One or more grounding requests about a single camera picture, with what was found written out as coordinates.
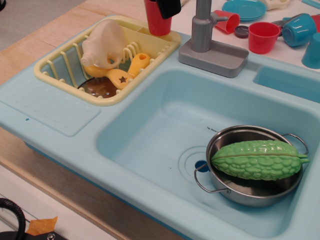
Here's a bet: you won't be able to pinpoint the light blue toy sink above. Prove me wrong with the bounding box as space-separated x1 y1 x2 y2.
0 51 320 240

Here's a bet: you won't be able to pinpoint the cream toy pitcher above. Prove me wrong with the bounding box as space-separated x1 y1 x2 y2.
81 19 128 70

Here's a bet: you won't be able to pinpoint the red plastic cup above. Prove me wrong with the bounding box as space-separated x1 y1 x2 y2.
144 0 172 36

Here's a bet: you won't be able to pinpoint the teal cup lying sideways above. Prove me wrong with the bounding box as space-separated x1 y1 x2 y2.
281 13 317 47

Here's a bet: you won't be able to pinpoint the yellow star spatula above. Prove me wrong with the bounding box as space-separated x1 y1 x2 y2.
104 69 132 90

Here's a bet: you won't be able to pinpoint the cream toy item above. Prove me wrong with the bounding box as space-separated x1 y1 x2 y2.
260 0 291 11

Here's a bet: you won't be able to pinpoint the teal cup at edge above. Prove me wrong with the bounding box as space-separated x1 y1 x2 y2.
301 32 320 69

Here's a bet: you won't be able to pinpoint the pale yellow dish rack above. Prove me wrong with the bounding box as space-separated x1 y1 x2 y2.
33 15 181 106

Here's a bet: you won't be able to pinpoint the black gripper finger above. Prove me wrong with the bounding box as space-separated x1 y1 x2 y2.
155 0 181 19

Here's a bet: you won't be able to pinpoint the red upright cup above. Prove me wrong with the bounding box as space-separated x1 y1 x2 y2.
248 22 281 54

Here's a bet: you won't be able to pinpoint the grey toy faucet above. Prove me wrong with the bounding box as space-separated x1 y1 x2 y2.
178 0 249 78

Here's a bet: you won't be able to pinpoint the dark grey small lid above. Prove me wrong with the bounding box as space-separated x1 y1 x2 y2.
234 25 249 39

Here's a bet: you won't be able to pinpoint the green toy bitter gourd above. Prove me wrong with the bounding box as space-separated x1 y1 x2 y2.
210 140 310 181

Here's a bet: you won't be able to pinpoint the glass pot lid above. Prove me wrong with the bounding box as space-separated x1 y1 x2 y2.
78 76 117 98

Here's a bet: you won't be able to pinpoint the black braided cable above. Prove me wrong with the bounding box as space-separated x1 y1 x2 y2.
0 197 27 240

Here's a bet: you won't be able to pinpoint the red cup lying sideways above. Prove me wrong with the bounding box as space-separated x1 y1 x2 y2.
214 10 240 34

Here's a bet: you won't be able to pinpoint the black device base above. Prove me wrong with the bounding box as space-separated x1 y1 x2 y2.
0 231 66 240

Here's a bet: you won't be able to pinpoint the steel pot with handles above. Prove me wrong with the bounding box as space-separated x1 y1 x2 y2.
205 125 303 207

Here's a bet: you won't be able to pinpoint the teal plates stack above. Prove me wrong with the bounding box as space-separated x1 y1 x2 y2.
222 0 267 22

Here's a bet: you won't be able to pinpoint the orange tape piece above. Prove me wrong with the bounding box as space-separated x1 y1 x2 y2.
26 216 58 236

